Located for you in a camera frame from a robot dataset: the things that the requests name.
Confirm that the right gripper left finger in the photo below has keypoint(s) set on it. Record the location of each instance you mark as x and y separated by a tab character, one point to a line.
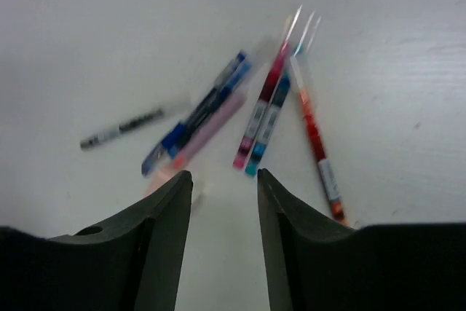
129	261

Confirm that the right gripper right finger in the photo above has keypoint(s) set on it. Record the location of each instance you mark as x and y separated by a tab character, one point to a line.
315	263

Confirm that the orange red pen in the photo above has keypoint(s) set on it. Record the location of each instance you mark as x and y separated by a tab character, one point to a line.
327	178

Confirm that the red blue pen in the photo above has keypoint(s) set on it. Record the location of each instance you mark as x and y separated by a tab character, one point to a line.
276	103

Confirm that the black pen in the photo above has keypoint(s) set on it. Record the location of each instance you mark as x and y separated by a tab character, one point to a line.
155	114

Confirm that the pink barrel pen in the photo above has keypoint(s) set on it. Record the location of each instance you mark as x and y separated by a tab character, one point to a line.
206	132

